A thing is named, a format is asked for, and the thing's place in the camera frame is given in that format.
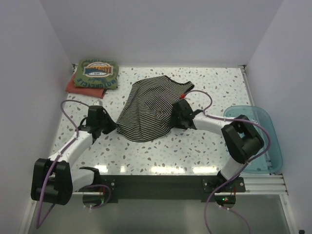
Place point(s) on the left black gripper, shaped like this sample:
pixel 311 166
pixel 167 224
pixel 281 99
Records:
pixel 112 125

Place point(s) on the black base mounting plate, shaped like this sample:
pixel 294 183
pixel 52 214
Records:
pixel 154 187

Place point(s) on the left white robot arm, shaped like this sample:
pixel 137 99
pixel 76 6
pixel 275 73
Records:
pixel 53 181

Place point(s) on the striped black white tank top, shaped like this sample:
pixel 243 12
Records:
pixel 147 112

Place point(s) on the salmon red folded tank top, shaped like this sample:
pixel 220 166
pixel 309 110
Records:
pixel 91 92

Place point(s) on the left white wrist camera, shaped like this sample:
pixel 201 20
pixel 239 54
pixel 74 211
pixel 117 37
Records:
pixel 98 103

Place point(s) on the olive green tank top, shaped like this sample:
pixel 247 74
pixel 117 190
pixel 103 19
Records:
pixel 96 73

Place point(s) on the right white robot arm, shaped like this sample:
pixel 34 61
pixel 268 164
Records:
pixel 241 138

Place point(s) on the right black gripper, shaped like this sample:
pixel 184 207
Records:
pixel 173 121

